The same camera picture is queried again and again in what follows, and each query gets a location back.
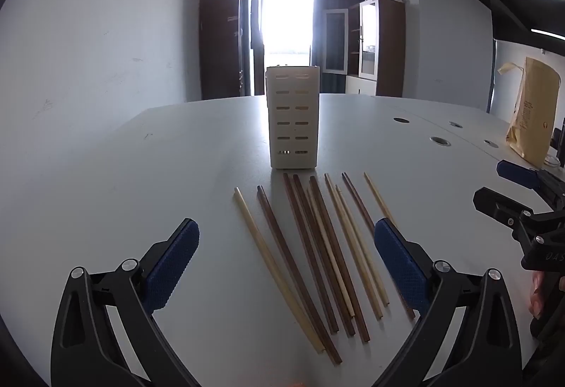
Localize cream slotted utensil holder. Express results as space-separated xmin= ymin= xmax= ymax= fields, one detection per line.
xmin=266 ymin=65 xmax=321 ymax=171

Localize white framed glass cabinet door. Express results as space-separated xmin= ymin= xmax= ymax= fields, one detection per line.
xmin=321 ymin=8 xmax=349 ymax=75

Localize bright glass balcony door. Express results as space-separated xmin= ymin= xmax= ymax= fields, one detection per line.
xmin=240 ymin=0 xmax=316 ymax=96

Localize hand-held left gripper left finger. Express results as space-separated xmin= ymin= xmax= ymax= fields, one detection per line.
xmin=50 ymin=218 xmax=200 ymax=387

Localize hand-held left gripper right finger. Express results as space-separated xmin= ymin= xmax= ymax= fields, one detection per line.
xmin=374 ymin=218 xmax=524 ymax=387

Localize dark brown tall cabinet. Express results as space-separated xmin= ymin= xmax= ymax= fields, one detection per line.
xmin=198 ymin=0 xmax=245 ymax=101

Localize brown paper bag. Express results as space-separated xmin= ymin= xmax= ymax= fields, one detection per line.
xmin=498 ymin=57 xmax=562 ymax=169

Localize person's right hand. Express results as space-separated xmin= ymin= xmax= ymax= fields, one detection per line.
xmin=530 ymin=270 xmax=550 ymax=319

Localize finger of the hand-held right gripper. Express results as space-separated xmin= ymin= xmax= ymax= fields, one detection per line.
xmin=473 ymin=187 xmax=565 ymax=270
xmin=496 ymin=159 xmax=565 ymax=211

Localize brown cabinet with glass door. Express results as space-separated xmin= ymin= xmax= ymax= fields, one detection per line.
xmin=345 ymin=0 xmax=406 ymax=98

